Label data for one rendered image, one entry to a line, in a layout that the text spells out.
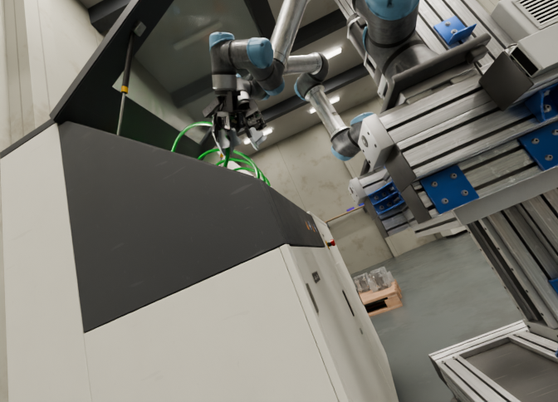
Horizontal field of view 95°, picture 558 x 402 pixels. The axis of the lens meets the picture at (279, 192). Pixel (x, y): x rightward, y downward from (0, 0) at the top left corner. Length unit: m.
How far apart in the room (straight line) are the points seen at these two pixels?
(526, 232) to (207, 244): 0.85
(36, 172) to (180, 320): 0.72
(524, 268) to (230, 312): 0.77
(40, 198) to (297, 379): 0.91
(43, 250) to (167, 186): 0.45
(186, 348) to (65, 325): 0.37
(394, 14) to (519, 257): 0.70
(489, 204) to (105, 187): 1.02
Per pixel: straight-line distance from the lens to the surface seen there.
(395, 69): 0.79
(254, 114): 1.06
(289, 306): 0.56
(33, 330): 1.04
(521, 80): 0.70
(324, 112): 1.39
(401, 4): 0.72
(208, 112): 0.94
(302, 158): 11.32
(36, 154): 1.18
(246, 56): 0.81
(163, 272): 0.70
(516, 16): 1.15
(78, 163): 1.00
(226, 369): 0.65
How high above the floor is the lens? 0.72
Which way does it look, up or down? 18 degrees up
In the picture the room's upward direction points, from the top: 23 degrees counter-clockwise
